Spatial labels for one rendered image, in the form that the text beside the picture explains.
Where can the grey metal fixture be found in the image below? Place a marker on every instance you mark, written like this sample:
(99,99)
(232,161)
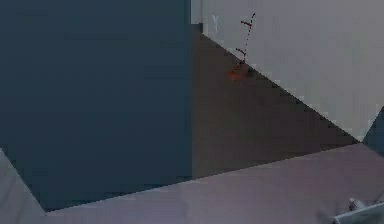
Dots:
(363,213)

